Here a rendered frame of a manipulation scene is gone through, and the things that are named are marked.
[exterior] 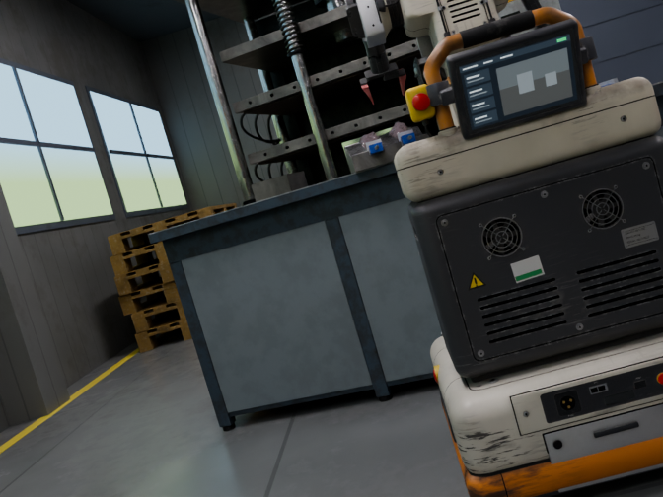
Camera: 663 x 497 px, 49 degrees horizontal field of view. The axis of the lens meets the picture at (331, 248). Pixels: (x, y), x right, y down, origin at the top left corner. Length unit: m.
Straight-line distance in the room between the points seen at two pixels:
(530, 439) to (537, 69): 0.73
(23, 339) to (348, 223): 2.45
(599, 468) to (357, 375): 1.21
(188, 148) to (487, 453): 8.22
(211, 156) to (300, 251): 6.90
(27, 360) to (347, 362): 2.32
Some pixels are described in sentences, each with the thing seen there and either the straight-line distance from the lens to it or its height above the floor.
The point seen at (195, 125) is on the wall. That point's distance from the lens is 9.49.
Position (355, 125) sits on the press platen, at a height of 1.02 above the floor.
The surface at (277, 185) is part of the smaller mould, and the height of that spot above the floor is 0.84.
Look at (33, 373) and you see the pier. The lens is 4.48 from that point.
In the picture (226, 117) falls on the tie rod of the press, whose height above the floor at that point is 1.22.
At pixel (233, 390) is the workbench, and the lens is 2.82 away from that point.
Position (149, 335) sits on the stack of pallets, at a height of 0.11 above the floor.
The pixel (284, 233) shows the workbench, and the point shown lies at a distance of 2.59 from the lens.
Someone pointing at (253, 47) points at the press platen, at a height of 1.50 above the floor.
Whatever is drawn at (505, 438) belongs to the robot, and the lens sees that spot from 1.56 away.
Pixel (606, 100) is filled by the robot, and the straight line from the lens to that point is 1.60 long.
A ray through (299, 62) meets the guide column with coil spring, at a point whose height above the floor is 1.35.
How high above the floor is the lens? 0.76
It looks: 4 degrees down
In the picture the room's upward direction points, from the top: 16 degrees counter-clockwise
